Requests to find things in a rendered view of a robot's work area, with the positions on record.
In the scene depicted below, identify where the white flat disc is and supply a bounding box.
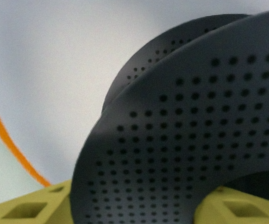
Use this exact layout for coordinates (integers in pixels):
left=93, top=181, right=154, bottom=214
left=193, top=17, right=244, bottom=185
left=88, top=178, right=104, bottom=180
left=0, top=0, right=269, bottom=186

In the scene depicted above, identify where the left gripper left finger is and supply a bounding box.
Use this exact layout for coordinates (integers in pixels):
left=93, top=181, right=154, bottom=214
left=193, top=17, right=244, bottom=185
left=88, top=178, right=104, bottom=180
left=0, top=179, right=74, bottom=224

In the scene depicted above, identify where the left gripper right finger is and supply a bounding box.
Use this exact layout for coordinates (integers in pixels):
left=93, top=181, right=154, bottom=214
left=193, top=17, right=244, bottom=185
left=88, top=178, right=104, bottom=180
left=192, top=186, right=269, bottom=224

